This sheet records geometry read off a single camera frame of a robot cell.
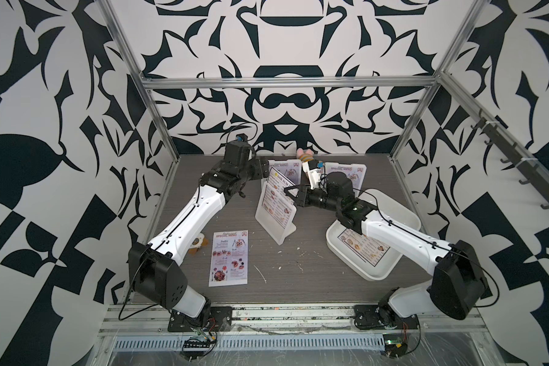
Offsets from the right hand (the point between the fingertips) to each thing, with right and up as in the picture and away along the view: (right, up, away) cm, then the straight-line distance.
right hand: (284, 188), depth 75 cm
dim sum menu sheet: (-3, -5, +8) cm, 10 cm away
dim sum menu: (+33, -24, +14) cm, 43 cm away
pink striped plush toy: (+11, +14, +37) cm, 42 cm away
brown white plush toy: (-32, -21, +12) cm, 41 cm away
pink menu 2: (+29, +5, +16) cm, 33 cm away
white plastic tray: (+46, -10, +22) cm, 52 cm away
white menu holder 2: (+19, +8, +16) cm, 26 cm away
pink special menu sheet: (-21, -27, +12) cm, 36 cm away
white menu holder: (-1, -18, +12) cm, 21 cm away
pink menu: (+3, +7, +16) cm, 18 cm away
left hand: (-9, +10, +5) cm, 14 cm away
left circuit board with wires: (-27, -50, -3) cm, 57 cm away
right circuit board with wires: (+34, -48, -4) cm, 59 cm away
